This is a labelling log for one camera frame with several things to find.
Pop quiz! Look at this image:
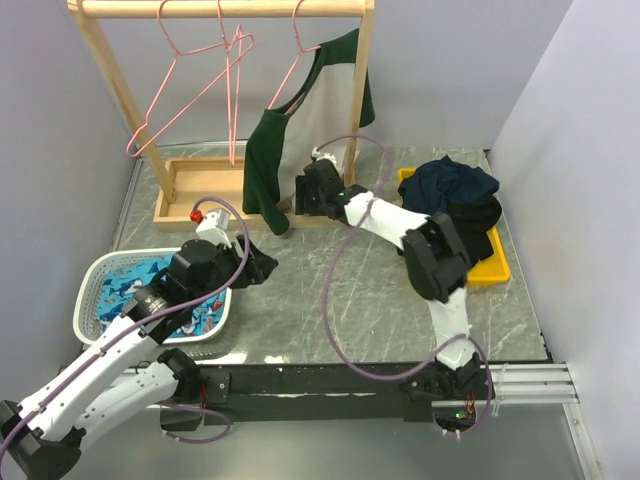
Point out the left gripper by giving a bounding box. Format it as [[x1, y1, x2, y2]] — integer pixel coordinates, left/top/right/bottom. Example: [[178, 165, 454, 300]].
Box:
[[189, 232, 278, 307]]

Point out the green and white t shirt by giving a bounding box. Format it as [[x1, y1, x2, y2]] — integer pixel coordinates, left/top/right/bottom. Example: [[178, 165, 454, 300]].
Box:
[[242, 29, 359, 235]]

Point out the pink wire hanger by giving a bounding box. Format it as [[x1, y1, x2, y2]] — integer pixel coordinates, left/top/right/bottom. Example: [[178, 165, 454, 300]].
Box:
[[124, 0, 255, 157], [267, 0, 319, 110], [216, 0, 237, 167]]

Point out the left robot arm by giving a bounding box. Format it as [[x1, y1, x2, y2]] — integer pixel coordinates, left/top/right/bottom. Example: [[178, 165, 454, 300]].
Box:
[[1, 235, 278, 479]]

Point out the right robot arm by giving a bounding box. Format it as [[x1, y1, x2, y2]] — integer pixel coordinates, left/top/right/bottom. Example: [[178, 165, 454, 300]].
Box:
[[294, 156, 491, 400]]

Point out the wooden clothes rack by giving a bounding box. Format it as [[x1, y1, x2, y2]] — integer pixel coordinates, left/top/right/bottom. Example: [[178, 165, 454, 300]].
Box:
[[67, 1, 375, 232]]

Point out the navy blue garment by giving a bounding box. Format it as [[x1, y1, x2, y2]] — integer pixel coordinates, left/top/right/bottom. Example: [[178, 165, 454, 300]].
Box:
[[398, 156, 500, 214]]

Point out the blue shark print cloth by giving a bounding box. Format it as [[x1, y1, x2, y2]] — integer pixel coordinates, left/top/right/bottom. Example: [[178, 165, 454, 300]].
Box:
[[95, 250, 232, 343]]

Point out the white plastic basket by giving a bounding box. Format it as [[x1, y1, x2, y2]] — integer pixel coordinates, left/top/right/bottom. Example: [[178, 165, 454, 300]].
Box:
[[72, 248, 226, 345]]

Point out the black garment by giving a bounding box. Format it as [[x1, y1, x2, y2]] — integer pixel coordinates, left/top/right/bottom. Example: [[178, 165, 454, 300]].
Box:
[[448, 194, 502, 266]]

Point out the yellow plastic tray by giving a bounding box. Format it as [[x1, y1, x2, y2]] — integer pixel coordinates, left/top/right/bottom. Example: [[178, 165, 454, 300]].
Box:
[[397, 167, 511, 286]]

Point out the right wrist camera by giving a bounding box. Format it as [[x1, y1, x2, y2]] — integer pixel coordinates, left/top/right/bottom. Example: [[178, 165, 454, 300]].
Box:
[[310, 148, 337, 174]]

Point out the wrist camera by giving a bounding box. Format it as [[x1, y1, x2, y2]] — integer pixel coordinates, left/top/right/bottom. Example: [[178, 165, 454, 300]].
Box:
[[310, 148, 337, 174], [190, 208, 232, 247]]

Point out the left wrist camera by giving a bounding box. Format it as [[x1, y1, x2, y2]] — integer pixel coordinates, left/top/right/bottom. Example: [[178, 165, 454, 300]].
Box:
[[190, 208, 232, 247]]

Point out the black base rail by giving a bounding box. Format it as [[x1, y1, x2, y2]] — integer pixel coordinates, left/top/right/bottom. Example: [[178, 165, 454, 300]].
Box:
[[170, 357, 495, 422]]

